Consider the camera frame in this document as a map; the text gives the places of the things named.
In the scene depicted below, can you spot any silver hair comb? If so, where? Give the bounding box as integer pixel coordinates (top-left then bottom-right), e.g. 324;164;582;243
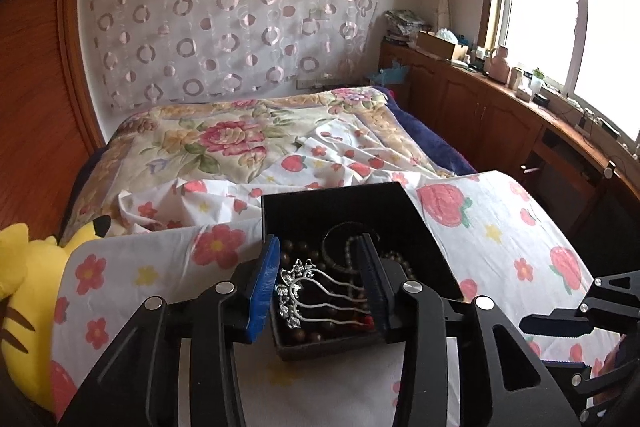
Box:
272;258;374;333

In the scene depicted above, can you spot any purple blanket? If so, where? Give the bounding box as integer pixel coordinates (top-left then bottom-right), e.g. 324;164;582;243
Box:
384;88;479;178

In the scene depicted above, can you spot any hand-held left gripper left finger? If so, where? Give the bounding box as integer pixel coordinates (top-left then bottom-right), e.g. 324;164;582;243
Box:
60;234;281;427

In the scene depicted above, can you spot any stack of magazines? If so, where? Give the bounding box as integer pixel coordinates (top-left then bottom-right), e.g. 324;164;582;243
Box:
384;9;434;46

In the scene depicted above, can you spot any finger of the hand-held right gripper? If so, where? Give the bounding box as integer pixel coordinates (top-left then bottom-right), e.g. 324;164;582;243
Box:
519;271;640;339
542;356;640;409

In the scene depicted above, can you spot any thin black bangle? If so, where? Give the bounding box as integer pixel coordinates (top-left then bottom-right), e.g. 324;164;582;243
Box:
321;221;373;264

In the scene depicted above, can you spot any pink jug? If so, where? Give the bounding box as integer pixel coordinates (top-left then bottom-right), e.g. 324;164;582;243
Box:
487;45;511;83

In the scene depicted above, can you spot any circle pattern wall curtain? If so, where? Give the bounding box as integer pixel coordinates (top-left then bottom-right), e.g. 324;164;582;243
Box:
80;0;387;114

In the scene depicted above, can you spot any dark wooden bead bracelet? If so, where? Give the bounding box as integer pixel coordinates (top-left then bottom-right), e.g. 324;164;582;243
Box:
279;293;376;346

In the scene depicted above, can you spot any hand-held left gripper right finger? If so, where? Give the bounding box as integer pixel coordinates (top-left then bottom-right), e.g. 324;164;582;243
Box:
356;234;581;427

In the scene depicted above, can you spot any wooden wardrobe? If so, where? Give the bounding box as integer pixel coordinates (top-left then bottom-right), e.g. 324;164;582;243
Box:
0;0;109;239

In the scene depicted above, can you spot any window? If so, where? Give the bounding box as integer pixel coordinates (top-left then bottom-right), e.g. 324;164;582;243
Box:
477;0;640;148

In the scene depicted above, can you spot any brown bead bracelet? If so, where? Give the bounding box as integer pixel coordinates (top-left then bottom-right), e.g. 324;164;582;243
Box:
278;240;324;270

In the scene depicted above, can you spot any black jewelry box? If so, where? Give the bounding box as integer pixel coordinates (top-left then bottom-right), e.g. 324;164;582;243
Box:
261;181;465;362

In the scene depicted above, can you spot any strawberry print bed sheet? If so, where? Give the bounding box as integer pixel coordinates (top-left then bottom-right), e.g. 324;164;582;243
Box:
50;119;626;427

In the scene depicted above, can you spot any yellow plush toy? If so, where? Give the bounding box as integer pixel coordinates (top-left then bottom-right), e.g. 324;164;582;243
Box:
0;214;112;414

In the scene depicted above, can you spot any wooden cabinet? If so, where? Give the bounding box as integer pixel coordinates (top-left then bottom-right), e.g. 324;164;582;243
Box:
378;41;640;260

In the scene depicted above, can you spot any pale bead necklace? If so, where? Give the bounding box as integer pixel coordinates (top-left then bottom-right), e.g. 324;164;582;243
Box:
344;236;417;280

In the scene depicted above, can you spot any floral quilt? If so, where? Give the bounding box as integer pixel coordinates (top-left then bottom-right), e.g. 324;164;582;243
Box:
60;86;451;249

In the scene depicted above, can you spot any blue plastic bag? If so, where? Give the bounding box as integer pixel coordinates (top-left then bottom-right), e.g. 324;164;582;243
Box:
369;59;411;86

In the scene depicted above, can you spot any cardboard box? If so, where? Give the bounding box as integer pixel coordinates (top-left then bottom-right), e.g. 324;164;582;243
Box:
416;30;469;62

